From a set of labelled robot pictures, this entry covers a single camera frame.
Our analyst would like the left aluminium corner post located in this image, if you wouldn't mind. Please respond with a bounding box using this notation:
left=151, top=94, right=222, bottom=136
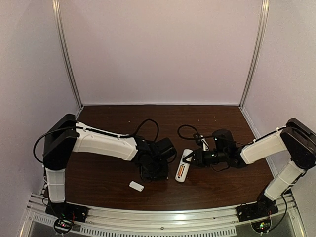
left=52, top=0, right=83, bottom=109

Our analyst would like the white remote control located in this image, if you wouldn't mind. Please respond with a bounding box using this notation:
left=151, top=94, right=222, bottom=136
left=175, top=149, right=193, bottom=183

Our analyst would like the right aluminium corner post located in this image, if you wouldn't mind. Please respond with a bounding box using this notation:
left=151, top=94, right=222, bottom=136
left=239, top=0, right=270, bottom=110

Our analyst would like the white battery cover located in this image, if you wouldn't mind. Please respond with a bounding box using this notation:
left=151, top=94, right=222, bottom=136
left=129, top=181, right=144, bottom=192

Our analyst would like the right circuit board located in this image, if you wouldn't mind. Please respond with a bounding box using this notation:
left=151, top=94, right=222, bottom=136
left=251, top=218, right=272, bottom=234

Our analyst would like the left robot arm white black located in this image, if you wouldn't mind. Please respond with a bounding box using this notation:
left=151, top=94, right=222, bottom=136
left=33, top=114, right=177, bottom=214

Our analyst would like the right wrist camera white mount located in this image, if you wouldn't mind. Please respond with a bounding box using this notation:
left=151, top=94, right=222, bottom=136
left=193, top=133, right=209, bottom=151

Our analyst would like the orange battery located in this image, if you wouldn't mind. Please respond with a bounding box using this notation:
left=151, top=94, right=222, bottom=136
left=177, top=165, right=184, bottom=177

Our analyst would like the circuit board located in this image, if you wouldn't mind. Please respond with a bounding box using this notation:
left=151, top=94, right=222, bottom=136
left=251, top=218, right=272, bottom=234
left=53, top=218, right=74, bottom=235

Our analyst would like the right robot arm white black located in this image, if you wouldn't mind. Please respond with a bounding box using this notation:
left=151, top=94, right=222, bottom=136
left=176, top=118, right=316, bottom=216

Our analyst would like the front aluminium rail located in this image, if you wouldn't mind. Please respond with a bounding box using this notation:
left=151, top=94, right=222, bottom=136
left=26, top=195, right=298, bottom=237

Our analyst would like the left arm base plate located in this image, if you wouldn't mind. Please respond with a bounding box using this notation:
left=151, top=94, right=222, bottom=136
left=45, top=202, right=89, bottom=223

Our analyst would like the left circuit board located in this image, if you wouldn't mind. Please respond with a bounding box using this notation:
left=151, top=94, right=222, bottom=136
left=53, top=218, right=74, bottom=235

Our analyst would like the aluminium corner post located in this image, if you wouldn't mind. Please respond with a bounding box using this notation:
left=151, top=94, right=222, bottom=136
left=239, top=0, right=270, bottom=110
left=52, top=0, right=83, bottom=109

